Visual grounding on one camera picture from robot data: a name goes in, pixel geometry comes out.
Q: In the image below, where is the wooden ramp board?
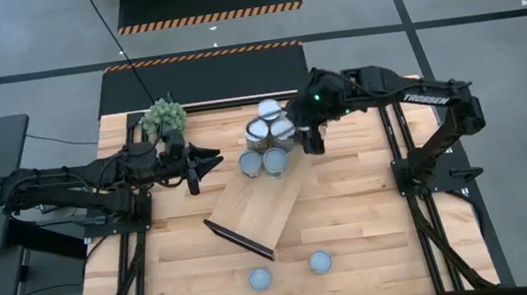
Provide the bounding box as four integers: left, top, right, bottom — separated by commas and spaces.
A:
188, 94, 344, 270

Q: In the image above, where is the pink tomatoes can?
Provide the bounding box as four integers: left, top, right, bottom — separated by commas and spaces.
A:
307, 248, 335, 277

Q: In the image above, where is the grey floor cable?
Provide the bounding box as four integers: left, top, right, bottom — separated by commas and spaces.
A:
23, 125, 101, 154

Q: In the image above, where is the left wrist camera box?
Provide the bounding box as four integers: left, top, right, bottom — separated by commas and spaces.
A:
162, 128, 188, 155

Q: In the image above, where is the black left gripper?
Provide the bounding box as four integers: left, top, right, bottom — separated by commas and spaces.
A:
155, 139, 230, 200

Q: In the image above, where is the artificial green potted plant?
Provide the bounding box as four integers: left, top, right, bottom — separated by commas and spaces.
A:
136, 94, 192, 143

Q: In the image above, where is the teal tuna fish can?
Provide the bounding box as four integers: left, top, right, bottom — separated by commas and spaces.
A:
246, 265, 275, 293

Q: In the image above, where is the black aluminium table frame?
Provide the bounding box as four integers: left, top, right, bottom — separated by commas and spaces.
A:
50, 64, 519, 295

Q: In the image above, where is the cream green-banded can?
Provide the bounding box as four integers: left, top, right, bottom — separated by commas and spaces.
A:
268, 116, 299, 153

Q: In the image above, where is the yellow carrots can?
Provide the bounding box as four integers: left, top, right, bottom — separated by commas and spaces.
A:
256, 96, 285, 123

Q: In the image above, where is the black floor cable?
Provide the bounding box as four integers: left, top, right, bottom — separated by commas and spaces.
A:
83, 0, 157, 112

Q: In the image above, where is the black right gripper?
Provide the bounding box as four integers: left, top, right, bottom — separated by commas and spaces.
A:
282, 64, 355, 159

